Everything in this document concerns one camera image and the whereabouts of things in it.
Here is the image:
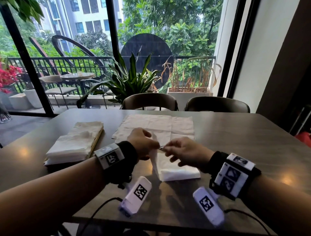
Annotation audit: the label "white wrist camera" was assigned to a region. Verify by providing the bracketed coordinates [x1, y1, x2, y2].
[192, 186, 225, 227]
[119, 176, 152, 217]

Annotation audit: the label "white rectangular planter box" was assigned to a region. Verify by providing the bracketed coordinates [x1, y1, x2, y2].
[167, 87, 214, 111]

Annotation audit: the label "clear glass vase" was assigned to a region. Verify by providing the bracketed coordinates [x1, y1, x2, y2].
[0, 101, 12, 124]

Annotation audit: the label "stack of white napkins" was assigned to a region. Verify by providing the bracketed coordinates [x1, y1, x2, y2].
[44, 121, 104, 166]

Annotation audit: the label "black right wrist band with markers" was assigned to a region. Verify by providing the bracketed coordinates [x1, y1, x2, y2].
[208, 151, 262, 201]

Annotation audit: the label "black metal balcony railing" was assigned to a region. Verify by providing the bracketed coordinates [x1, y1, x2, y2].
[7, 56, 217, 94]

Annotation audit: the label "person's right hand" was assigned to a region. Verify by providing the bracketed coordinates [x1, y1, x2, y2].
[161, 136, 215, 171]

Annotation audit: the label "large green leafy plant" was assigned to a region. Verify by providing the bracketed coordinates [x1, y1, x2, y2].
[76, 46, 163, 109]

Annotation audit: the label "dried brown plants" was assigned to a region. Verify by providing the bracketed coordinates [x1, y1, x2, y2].
[161, 56, 222, 94]

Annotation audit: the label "black round disc sculpture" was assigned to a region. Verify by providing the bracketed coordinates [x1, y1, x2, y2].
[121, 33, 174, 89]

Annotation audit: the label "white metal rack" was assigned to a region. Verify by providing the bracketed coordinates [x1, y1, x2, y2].
[289, 105, 311, 136]

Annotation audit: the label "black window frame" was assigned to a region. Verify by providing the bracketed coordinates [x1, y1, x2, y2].
[0, 0, 261, 118]

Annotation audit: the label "person's right forearm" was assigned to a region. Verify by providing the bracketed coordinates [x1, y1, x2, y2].
[242, 175, 311, 236]

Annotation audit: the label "person's left forearm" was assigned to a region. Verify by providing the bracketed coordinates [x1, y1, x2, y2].
[0, 157, 108, 236]

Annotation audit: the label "red object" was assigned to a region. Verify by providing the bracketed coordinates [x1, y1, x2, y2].
[295, 131, 311, 148]

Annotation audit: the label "brown padded dining chair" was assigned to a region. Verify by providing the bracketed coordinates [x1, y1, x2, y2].
[184, 96, 251, 113]
[121, 93, 179, 111]

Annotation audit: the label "hanging green leaves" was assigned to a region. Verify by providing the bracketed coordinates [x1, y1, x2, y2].
[7, 0, 45, 25]

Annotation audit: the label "grey apartment building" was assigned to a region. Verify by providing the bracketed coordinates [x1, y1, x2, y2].
[32, 0, 125, 53]

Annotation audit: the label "black left camera cable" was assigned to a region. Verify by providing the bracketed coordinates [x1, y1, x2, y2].
[80, 197, 123, 236]

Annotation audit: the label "curved dark metal sculpture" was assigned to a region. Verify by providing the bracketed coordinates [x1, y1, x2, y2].
[28, 35, 106, 76]

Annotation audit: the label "black right camera cable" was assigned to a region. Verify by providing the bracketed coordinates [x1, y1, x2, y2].
[224, 209, 271, 236]

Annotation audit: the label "unfolded white paper napkin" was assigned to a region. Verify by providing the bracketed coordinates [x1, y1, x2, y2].
[111, 114, 195, 147]

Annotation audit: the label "beige outdoor chair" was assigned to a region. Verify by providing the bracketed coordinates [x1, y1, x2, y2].
[39, 75, 79, 110]

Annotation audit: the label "person's left hand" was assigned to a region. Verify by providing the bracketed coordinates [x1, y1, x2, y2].
[127, 127, 161, 161]

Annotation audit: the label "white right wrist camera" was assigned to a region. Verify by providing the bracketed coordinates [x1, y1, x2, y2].
[192, 186, 225, 227]

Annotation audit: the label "round outdoor table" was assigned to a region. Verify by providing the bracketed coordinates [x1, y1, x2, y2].
[60, 72, 101, 109]

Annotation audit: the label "black left wrist band with marker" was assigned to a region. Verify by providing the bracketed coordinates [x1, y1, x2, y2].
[94, 141, 138, 189]

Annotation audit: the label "white paper napkin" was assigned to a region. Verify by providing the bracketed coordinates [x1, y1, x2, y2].
[149, 143, 201, 182]
[111, 114, 195, 147]

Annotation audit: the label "red flowering plant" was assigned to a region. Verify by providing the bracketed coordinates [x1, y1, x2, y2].
[0, 56, 23, 94]

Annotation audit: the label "white round plant pot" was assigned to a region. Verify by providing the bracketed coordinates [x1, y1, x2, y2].
[23, 88, 44, 109]

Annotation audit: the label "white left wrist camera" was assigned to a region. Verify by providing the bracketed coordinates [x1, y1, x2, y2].
[119, 176, 152, 217]

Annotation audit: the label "black camera cable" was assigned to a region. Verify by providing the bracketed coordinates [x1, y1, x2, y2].
[224, 209, 271, 236]
[80, 197, 123, 236]

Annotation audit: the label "grey concrete block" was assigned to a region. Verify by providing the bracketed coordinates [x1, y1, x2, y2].
[8, 93, 32, 111]

